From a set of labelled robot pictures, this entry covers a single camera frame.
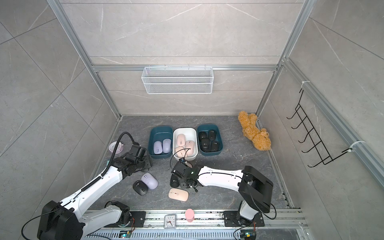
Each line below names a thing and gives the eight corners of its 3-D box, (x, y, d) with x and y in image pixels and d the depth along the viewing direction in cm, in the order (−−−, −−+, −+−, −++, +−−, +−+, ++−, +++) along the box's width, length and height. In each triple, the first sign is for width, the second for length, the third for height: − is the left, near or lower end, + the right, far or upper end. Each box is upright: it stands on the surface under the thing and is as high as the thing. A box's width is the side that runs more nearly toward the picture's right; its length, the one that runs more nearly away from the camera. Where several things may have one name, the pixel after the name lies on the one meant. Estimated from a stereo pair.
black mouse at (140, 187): (131, 188, 85) (130, 187, 83) (139, 179, 88) (137, 177, 86) (143, 197, 82) (142, 196, 80) (151, 187, 85) (150, 186, 83)
